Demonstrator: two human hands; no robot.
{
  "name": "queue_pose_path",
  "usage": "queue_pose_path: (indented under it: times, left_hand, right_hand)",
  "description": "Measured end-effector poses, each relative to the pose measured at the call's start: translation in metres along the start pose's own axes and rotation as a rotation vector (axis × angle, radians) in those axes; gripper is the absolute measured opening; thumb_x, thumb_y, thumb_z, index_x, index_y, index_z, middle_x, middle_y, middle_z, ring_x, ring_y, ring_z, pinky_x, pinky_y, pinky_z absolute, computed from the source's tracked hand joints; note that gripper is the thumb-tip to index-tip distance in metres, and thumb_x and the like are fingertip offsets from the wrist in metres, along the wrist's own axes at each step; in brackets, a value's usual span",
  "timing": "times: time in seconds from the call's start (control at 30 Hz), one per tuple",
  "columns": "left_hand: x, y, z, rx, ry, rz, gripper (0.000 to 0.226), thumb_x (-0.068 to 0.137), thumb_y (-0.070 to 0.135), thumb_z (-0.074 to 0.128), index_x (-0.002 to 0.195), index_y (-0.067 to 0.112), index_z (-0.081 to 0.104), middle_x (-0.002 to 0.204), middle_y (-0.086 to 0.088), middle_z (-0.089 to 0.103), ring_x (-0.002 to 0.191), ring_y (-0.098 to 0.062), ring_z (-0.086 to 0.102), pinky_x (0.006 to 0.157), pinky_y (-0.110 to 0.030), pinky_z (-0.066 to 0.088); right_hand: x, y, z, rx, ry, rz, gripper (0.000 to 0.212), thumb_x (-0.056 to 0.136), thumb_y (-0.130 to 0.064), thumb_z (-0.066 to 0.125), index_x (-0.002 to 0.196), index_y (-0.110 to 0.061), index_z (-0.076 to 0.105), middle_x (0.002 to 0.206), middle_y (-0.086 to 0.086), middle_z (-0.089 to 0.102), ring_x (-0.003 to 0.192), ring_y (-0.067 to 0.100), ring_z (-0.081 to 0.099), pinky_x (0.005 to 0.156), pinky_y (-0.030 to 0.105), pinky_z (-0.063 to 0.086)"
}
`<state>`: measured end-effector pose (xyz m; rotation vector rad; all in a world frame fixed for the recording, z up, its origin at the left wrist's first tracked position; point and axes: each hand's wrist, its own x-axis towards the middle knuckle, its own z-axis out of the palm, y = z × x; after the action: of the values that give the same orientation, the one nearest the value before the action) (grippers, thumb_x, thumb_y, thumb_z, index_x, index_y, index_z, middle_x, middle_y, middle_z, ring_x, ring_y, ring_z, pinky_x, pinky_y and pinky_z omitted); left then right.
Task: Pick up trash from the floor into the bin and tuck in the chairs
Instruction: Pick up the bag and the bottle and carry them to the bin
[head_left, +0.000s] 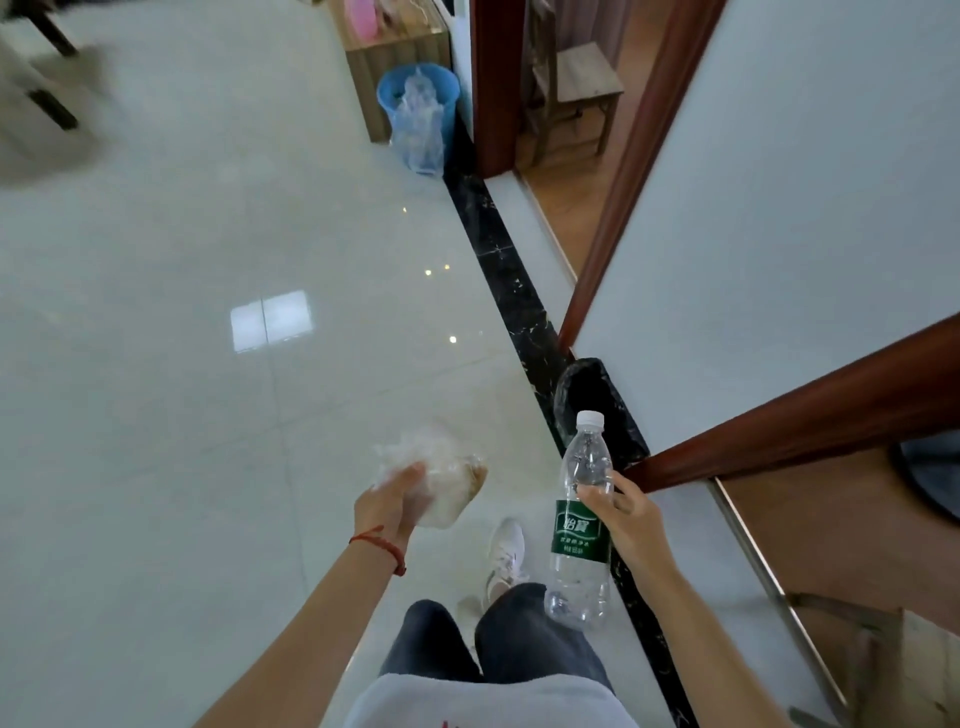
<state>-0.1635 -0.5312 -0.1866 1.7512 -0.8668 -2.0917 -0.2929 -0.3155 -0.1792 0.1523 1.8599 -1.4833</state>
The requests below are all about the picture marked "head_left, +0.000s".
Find person's left hand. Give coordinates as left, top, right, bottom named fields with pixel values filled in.
left=353, top=461, right=429, bottom=556

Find person's right hand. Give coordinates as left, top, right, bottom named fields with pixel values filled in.
left=575, top=470, right=662, bottom=580

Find green label plastic bottle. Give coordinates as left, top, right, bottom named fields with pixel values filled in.
left=542, top=409, right=616, bottom=631

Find clear plastic bag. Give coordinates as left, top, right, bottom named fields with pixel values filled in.
left=372, top=427, right=490, bottom=530

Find person's left forearm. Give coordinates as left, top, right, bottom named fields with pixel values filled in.
left=193, top=539, right=406, bottom=728

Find person's right forearm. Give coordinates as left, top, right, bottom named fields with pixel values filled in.
left=633, top=551, right=793, bottom=728

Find black lined trash bin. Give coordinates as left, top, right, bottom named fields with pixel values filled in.
left=552, top=357, right=650, bottom=470

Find blue waste basket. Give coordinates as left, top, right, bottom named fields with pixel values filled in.
left=376, top=63, right=461, bottom=178

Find metal door threshold strip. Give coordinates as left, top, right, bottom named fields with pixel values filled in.
left=704, top=478, right=855, bottom=728
left=513, top=168, right=579, bottom=285

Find dark blue trousers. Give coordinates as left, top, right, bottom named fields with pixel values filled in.
left=378, top=583, right=616, bottom=699

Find white shirt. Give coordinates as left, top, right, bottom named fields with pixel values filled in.
left=343, top=672, right=639, bottom=728

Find round grey fan base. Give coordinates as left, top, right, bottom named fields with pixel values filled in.
left=888, top=431, right=960, bottom=524

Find clear bin liner bag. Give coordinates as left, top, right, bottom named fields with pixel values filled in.
left=389, top=65, right=448, bottom=178

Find small light wooden cabinet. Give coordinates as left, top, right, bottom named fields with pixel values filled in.
left=327, top=0, right=453, bottom=144

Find pink plastic container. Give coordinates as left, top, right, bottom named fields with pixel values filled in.
left=343, top=0, right=379, bottom=39

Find grey furniture with black legs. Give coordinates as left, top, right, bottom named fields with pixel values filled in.
left=0, top=0, right=114, bottom=189

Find red string bracelet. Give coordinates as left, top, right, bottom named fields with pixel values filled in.
left=348, top=524, right=409, bottom=577

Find reddish brown door frame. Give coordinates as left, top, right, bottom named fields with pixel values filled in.
left=468, top=0, right=729, bottom=354
left=622, top=313, right=960, bottom=494

